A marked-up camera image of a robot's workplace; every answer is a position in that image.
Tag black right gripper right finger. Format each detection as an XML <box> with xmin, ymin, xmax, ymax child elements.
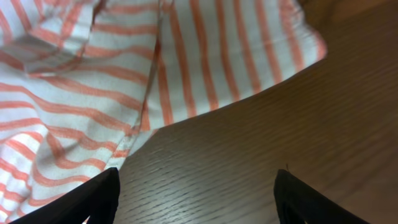
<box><xmin>274</xmin><ymin>169</ymin><xmax>368</xmax><ymax>224</ymax></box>

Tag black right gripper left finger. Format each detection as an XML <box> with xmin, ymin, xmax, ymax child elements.
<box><xmin>11</xmin><ymin>167</ymin><xmax>120</xmax><ymax>224</ymax></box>

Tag orange white striped shirt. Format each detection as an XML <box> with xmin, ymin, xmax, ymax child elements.
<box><xmin>1</xmin><ymin>0</ymin><xmax>326</xmax><ymax>223</ymax></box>

